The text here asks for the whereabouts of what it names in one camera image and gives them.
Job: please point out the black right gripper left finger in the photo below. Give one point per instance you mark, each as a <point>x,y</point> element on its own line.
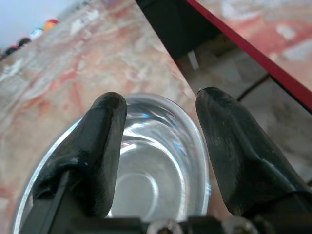
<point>92,156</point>

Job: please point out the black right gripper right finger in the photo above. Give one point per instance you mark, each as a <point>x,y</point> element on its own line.
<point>239,151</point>

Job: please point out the clear drinking glass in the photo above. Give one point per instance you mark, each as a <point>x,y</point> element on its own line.
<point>156,158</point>

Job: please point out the dark red ball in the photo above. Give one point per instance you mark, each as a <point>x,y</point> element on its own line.
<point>24,42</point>

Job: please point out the black ball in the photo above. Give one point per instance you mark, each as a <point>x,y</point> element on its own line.
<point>11,50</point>

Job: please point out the white and blue ball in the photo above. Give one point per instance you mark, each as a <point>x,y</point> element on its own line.
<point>36,33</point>

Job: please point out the orange ball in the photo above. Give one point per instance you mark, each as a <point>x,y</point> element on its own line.
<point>50,24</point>

